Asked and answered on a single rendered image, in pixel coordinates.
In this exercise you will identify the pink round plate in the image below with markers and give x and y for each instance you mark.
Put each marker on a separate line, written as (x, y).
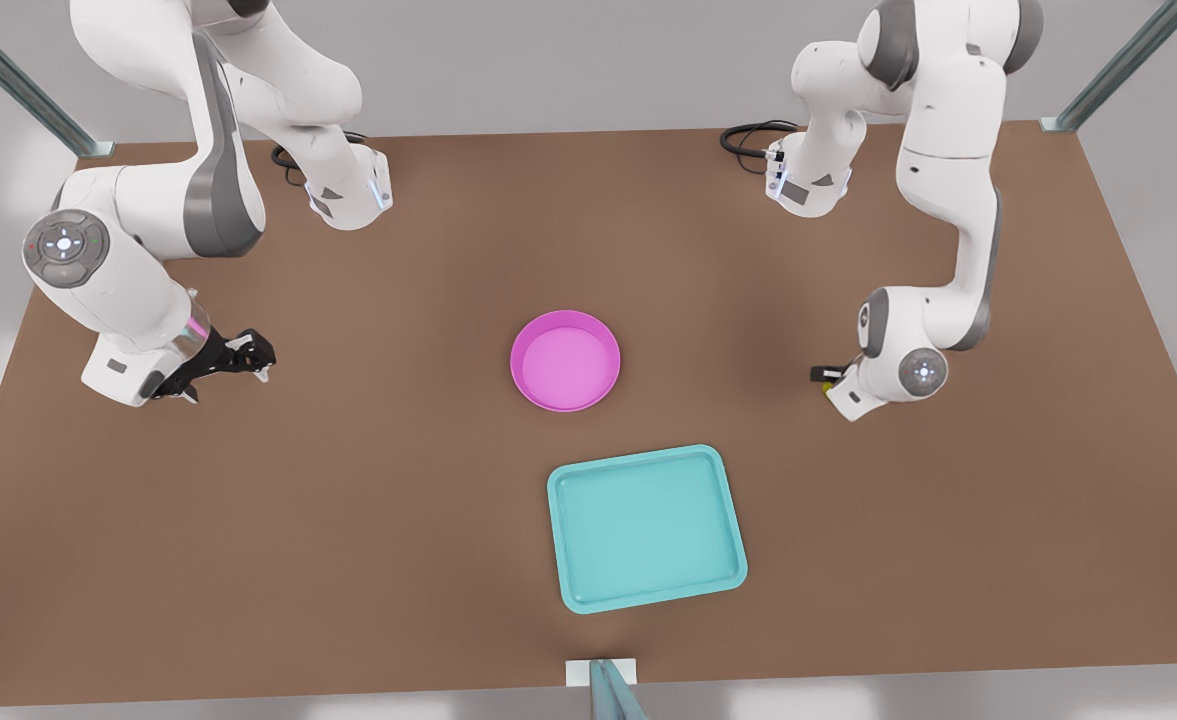
(565, 362)

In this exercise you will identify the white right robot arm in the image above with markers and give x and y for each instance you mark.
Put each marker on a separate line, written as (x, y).
(148, 200)

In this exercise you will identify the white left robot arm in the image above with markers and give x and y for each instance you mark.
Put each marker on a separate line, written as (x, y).
(948, 150)

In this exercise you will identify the teal rectangular tray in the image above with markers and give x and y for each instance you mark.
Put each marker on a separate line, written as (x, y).
(646, 528)

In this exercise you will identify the silver frame post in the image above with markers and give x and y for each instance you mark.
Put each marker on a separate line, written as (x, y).
(610, 690)
(18, 85)
(1118, 65)

